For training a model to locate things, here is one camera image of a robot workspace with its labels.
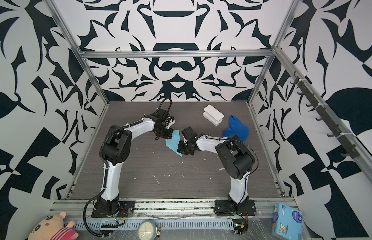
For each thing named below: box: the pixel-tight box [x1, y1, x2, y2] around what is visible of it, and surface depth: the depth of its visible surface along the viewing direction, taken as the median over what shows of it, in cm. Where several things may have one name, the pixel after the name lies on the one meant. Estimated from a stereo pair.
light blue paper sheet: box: [165, 129, 182, 157], surface depth 99 cm
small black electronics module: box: [233, 219, 249, 236], surface depth 73 cm
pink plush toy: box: [28, 211, 79, 240], surface depth 65 cm
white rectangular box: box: [202, 104, 225, 126], surface depth 108 cm
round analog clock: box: [137, 220, 157, 240], surface depth 67 cm
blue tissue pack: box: [271, 203, 304, 240], surface depth 68 cm
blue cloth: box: [222, 115, 250, 142], surface depth 104 cm
